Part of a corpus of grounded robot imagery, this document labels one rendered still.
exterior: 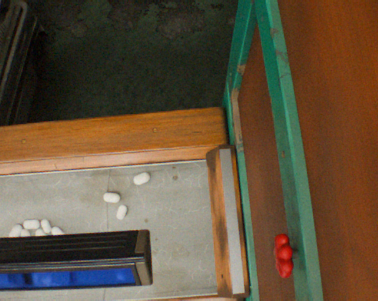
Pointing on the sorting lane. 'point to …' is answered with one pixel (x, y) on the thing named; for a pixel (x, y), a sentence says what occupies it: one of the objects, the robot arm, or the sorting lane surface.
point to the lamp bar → (70, 261)
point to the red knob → (284, 255)
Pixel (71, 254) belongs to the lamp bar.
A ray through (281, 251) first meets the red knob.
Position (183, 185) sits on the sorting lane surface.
